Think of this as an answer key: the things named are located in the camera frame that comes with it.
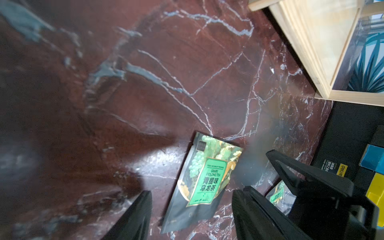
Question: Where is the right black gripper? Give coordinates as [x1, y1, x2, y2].
[266, 150, 379, 240]

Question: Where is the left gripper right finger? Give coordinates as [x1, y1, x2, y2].
[232, 187, 311, 240]

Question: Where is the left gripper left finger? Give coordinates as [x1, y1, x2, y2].
[102, 191, 153, 240]

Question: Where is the green tea bag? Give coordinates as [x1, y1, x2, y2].
[266, 181, 297, 216]
[161, 132, 243, 234]

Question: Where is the wooden two-tier shelf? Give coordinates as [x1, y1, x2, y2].
[248, 1, 384, 107]

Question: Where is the yellow black toolbox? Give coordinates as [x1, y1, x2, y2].
[312, 102, 384, 229]

